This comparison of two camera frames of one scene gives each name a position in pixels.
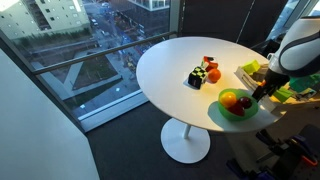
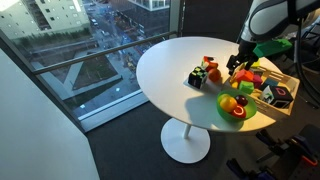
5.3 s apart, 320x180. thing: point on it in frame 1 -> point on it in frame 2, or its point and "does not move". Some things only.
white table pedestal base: x=184 y=143 does not move
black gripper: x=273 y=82 -> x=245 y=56
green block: x=282 y=94 -> x=246 y=86
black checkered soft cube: x=197 y=77 does not move
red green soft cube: x=207 y=64 does not move
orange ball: x=214 y=75 does not move
